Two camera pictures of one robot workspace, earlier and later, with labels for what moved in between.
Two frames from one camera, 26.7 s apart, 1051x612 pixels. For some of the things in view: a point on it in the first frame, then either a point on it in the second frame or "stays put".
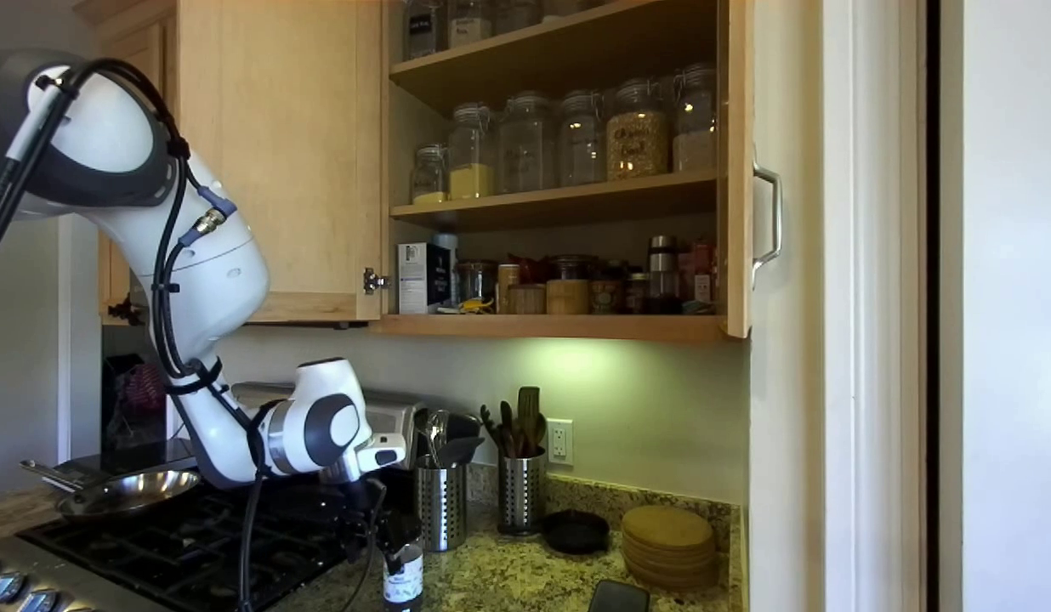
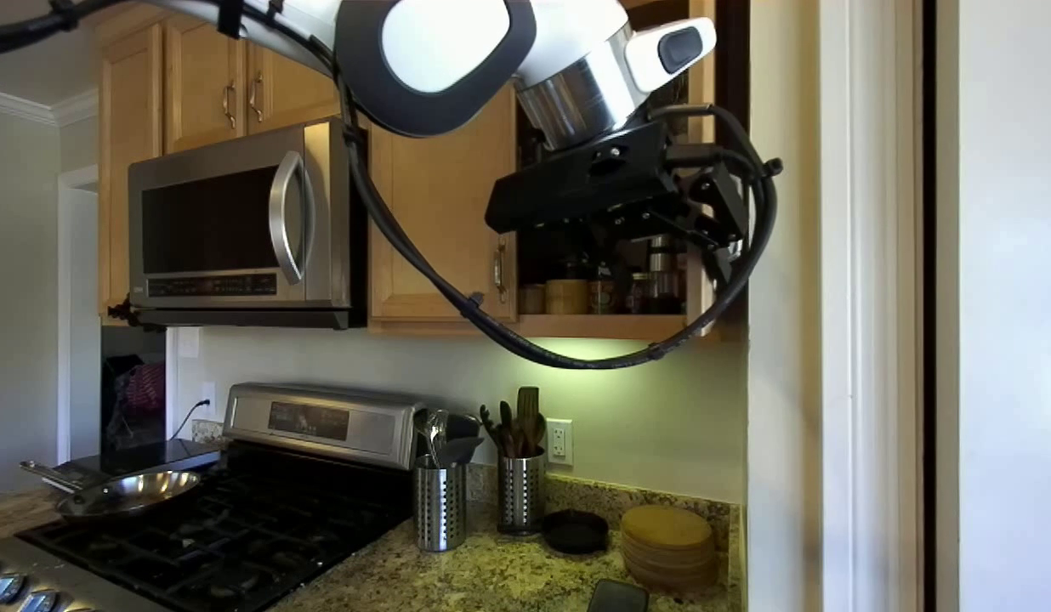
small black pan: (577, 533) stays put
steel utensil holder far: (522, 494) stays put
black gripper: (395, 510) -> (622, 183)
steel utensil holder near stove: (442, 507) stays put
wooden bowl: (668, 549) stays put
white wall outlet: (558, 442) stays put
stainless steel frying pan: (132, 488) stays put
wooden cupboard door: (285, 108) -> (431, 193)
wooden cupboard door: (734, 167) -> (698, 264)
